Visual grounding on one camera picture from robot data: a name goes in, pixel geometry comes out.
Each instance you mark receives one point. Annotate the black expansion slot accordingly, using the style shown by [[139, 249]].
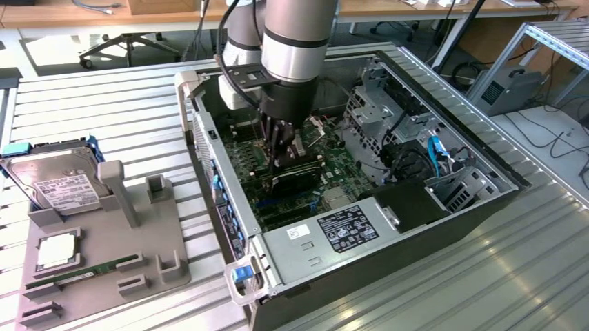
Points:
[[290, 217], [286, 209]]

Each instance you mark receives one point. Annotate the silver chipset heatsink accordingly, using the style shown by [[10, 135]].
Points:
[[338, 198]]

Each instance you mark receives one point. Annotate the silver hard disk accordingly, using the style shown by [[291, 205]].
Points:
[[55, 179]]

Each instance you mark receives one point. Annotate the wooden box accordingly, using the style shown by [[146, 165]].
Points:
[[160, 7]]

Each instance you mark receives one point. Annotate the blue disk caddy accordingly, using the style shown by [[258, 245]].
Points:
[[14, 150]]

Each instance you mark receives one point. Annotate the silver CPU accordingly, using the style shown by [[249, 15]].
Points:
[[55, 250]]

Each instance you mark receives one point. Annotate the metal locking lever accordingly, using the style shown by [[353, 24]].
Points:
[[254, 129]]

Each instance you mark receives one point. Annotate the grey parts rack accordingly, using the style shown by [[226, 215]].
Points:
[[92, 248]]

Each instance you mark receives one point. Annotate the black open PC case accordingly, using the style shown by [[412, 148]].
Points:
[[392, 276]]

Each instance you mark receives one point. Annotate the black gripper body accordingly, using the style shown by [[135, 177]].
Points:
[[290, 100]]

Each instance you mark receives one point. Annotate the aluminium profile frame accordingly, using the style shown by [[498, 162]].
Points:
[[557, 41]]

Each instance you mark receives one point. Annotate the black RAM slot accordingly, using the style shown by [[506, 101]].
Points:
[[245, 127], [246, 131], [249, 134], [243, 123]]

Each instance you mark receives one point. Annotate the grey power supply unit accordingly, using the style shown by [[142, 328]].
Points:
[[322, 251]]

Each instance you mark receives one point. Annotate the CPU socket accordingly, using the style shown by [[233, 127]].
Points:
[[262, 150]]

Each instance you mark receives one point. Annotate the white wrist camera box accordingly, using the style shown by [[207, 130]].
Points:
[[233, 93]]

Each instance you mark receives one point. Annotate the green RAM stick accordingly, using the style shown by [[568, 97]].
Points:
[[83, 272], [306, 163]]

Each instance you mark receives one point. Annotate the perforated metal disk bay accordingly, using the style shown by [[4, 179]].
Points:
[[460, 193]]

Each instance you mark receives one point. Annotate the graphics card with metal bracket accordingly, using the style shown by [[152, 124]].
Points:
[[294, 182]]

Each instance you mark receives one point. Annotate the green motherboard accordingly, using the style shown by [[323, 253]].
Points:
[[341, 172]]

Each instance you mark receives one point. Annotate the grey desktop tower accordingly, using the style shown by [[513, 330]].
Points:
[[510, 89]]

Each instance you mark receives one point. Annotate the black plastic duct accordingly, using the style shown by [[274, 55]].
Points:
[[405, 207]]

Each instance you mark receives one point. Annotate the wooden desk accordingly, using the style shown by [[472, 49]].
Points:
[[506, 12], [46, 19]]

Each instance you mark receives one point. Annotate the metal socket cover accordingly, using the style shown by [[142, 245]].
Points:
[[319, 129]]

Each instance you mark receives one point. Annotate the metal disk bay cage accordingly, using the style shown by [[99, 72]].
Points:
[[363, 113]]

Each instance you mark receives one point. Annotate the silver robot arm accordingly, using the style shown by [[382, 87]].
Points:
[[294, 45]]

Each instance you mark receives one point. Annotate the dark grey block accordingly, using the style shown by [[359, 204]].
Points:
[[10, 77]]

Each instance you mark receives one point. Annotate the blue expansion slot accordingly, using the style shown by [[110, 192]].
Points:
[[267, 204]]

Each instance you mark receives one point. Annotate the black office chair base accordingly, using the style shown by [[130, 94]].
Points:
[[382, 25], [130, 39]]

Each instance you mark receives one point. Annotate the blue case latch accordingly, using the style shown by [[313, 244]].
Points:
[[241, 276]]

